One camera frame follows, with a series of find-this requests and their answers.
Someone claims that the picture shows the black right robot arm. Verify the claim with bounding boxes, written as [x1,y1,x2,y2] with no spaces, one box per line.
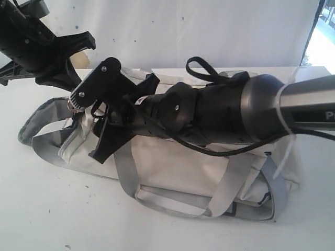
[78,69,334,163]

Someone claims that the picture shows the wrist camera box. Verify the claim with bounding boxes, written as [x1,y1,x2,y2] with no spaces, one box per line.
[70,57,138,110]
[19,0,50,19]

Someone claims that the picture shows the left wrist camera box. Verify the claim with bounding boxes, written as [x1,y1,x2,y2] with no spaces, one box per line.
[19,0,50,19]

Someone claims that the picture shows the white duffel bag grey straps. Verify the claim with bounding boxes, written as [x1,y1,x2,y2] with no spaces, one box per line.
[17,67,306,220]

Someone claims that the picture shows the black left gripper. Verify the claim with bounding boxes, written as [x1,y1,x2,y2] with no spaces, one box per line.
[1,1,96,92]

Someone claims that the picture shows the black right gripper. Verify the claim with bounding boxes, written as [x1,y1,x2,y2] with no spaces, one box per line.
[90,74,197,163]

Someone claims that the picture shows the dark window frame post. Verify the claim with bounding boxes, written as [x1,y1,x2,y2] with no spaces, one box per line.
[300,0,326,66]

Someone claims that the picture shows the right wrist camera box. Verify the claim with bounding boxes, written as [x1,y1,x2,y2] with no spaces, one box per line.
[70,57,138,110]

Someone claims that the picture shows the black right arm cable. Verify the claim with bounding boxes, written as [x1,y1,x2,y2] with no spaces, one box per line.
[122,56,335,157]

